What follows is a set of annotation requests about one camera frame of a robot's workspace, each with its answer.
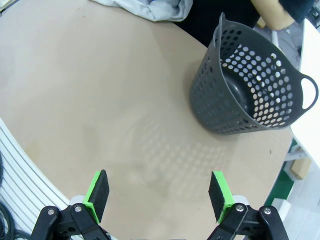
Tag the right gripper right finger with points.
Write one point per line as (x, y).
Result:
(220, 197)

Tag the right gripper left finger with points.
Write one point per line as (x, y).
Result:
(98, 195)

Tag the grey training pants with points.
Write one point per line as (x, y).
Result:
(160, 10)

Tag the person's left forearm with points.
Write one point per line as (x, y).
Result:
(272, 12)

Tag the white slatted panel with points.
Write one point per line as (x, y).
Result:
(22, 175)

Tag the cardboard box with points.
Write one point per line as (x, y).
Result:
(301, 168)

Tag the dark grey perforated basket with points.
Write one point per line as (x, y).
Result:
(210, 100)

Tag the white side table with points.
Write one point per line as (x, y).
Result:
(310, 50)

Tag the person in black t-shirt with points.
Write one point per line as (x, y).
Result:
(205, 20)

